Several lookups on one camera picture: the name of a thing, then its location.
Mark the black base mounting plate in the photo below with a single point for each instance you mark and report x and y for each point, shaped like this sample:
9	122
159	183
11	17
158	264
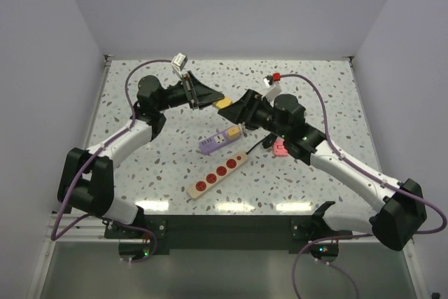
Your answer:
136	247

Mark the orange yellow charger plug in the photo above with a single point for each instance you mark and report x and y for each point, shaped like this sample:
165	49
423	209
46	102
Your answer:
233	133

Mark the olive yellow charger plug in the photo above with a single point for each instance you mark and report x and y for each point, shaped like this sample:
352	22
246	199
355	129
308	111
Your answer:
222	103

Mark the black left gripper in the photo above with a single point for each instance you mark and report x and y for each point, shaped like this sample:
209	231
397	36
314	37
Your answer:
200	95

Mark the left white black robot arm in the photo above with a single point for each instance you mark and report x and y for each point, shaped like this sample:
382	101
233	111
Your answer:
87	182

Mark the beige red power strip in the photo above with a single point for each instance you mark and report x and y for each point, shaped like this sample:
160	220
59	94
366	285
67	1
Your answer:
217	175

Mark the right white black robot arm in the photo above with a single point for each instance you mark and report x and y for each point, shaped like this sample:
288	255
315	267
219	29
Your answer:
310	146

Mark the aluminium front frame rail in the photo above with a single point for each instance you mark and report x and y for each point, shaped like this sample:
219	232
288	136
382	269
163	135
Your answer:
391	226

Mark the purple power strip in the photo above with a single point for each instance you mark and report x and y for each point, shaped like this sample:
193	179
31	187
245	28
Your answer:
215	142

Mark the pink square adapter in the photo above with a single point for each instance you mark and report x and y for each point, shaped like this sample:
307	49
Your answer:
278	148

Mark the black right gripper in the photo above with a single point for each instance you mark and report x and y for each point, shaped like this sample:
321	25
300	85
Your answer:
246	115

